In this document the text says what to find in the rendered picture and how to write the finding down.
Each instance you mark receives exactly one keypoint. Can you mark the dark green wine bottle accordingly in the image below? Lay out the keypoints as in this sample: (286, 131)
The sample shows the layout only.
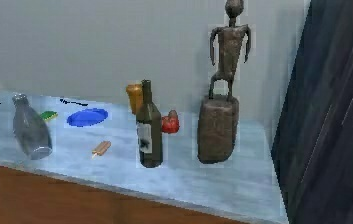
(149, 143)

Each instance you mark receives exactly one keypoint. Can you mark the orange cup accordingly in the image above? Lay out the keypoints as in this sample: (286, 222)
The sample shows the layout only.
(135, 96)

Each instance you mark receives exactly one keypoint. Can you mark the brown figure statue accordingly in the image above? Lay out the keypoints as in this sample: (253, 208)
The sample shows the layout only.
(218, 126)

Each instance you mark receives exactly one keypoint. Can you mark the blue plate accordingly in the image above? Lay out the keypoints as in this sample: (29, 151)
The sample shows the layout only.
(86, 117)

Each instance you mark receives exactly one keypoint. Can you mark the green sponge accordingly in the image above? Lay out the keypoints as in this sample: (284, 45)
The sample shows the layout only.
(50, 115)

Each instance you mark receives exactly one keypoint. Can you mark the brown wooden counter cabinet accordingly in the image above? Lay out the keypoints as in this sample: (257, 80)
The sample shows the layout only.
(67, 203)

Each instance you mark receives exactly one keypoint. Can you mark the black fridge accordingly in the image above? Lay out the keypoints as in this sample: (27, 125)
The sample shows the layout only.
(330, 126)

